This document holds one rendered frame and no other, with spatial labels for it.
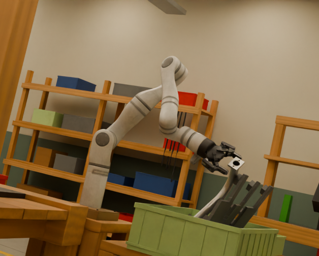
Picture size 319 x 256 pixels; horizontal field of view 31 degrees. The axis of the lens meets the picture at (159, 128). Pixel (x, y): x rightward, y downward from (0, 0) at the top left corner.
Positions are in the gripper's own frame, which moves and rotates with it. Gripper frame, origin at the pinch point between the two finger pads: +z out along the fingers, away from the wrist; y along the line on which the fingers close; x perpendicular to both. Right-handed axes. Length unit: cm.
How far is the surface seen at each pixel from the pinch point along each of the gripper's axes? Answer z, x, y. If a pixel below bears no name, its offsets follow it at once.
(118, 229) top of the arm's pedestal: -30, 39, -28
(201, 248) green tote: 9.2, 11.8, -29.8
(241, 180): 5.1, 2.8, -1.4
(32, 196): -53, 17, -51
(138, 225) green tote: -15.4, 17.0, -34.1
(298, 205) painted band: -51, 378, 340
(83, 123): -358, 411, 285
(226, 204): 5.6, 9.1, -9.8
